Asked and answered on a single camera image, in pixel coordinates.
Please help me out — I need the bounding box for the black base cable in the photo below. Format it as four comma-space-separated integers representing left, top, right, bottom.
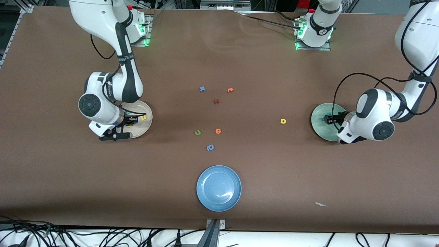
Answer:
273, 9, 299, 20
240, 14, 303, 31

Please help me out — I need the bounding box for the grey cable plug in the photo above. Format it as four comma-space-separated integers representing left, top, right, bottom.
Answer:
7, 235, 31, 247

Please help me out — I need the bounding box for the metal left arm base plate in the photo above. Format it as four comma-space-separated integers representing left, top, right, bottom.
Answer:
295, 19, 331, 51

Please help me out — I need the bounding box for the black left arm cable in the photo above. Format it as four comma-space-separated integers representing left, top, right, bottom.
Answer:
332, 0, 439, 132

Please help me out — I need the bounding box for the green round plate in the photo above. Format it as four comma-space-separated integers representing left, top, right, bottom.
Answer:
311, 103, 347, 142

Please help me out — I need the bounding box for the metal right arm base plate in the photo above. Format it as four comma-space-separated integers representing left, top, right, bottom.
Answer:
132, 15, 152, 47

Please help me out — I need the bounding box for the dark metal beam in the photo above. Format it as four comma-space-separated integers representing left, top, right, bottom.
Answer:
197, 220, 220, 247

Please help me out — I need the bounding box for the silver table edge bracket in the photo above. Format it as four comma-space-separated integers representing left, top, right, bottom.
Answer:
206, 219, 226, 230

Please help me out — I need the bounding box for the grey power strip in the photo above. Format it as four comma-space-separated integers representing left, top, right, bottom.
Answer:
201, 0, 251, 11

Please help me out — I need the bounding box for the beige round plate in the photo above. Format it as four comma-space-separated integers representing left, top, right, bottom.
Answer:
120, 100, 153, 139

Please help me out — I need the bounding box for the blue round plate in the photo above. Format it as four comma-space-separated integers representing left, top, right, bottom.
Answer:
196, 165, 242, 212

